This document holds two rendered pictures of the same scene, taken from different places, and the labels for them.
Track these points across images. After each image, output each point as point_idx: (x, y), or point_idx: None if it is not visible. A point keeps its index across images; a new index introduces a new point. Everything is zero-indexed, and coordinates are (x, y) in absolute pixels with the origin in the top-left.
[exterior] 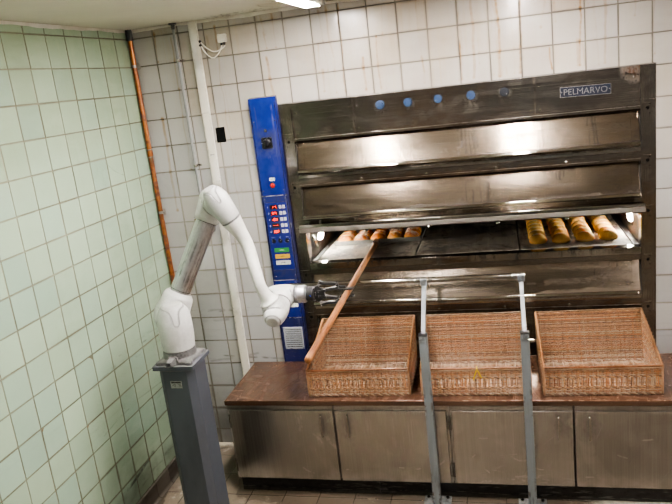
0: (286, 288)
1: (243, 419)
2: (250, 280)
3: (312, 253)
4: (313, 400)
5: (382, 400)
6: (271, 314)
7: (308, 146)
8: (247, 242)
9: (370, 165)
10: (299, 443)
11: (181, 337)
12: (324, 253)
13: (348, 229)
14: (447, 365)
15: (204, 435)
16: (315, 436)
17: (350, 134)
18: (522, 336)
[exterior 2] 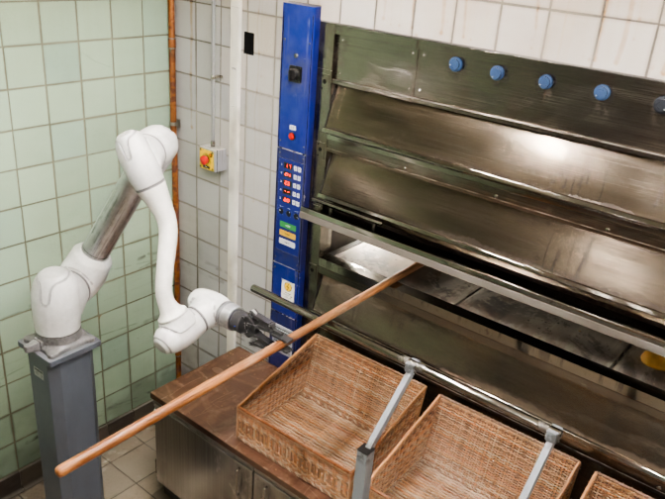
0: (211, 302)
1: (165, 423)
2: (251, 248)
3: (332, 243)
4: (235, 448)
5: (307, 496)
6: (159, 337)
7: (349, 95)
8: (164, 224)
9: (416, 154)
10: (215, 484)
11: (48, 320)
12: (357, 245)
13: (357, 238)
14: (440, 478)
15: (64, 443)
16: (231, 488)
17: (404, 97)
18: None
